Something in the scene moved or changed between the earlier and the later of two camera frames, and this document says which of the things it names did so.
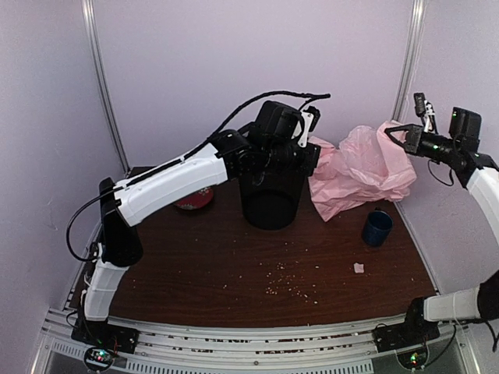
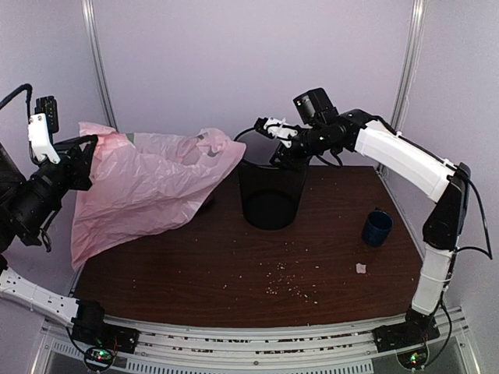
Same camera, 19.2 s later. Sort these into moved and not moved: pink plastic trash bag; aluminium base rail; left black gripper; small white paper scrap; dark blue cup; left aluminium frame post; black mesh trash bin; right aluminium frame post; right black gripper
Moved: pink plastic trash bag; right black gripper; left black gripper
Not moved: black mesh trash bin; aluminium base rail; right aluminium frame post; small white paper scrap; left aluminium frame post; dark blue cup
